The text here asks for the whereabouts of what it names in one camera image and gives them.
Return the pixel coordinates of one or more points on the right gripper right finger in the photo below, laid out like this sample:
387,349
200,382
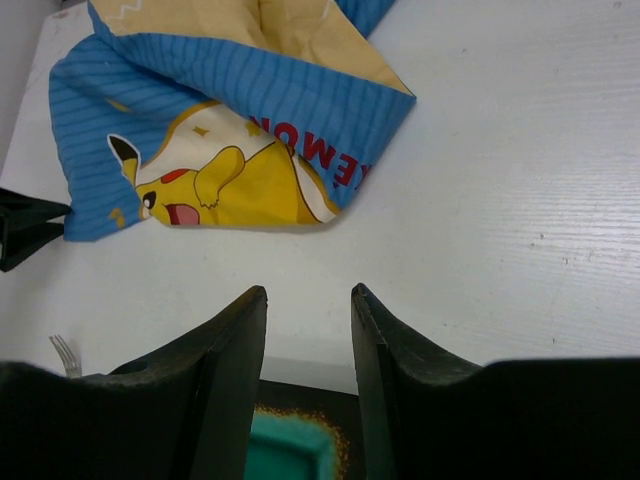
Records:
429,414

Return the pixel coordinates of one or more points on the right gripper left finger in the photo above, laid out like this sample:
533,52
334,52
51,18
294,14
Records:
182,411

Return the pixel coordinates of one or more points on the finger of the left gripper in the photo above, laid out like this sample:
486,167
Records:
27,225

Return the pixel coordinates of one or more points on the blue yellow cartoon placemat cloth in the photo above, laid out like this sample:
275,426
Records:
243,114

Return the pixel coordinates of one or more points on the green square ceramic plate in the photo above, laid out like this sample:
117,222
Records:
301,432

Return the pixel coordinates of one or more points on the pink handled fork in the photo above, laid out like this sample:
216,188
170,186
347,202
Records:
71,364

